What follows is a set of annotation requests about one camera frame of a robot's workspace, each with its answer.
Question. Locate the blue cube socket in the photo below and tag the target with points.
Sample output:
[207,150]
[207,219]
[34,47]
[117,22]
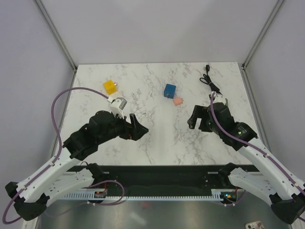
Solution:
[169,91]

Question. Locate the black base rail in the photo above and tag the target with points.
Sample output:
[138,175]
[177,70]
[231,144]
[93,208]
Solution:
[160,180]

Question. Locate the yellow cube socket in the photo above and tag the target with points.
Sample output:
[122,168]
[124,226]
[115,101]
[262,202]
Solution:
[110,87]

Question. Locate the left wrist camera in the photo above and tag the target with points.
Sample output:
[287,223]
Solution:
[117,105]

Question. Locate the white cable duct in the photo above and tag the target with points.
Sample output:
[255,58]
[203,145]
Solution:
[94,195]

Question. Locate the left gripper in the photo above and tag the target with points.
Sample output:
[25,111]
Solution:
[134,133]

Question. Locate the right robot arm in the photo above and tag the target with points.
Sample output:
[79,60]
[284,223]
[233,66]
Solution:
[280,189]

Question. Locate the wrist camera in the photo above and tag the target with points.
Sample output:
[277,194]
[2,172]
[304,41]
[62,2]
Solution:
[117,105]
[218,98]

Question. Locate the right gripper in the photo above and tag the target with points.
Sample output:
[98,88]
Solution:
[199,111]

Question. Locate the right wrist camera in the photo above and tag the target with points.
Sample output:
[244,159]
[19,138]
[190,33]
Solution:
[218,98]

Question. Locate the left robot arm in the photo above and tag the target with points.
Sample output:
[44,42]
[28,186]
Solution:
[33,195]

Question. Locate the pink plug adapter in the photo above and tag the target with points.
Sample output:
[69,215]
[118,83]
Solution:
[177,101]

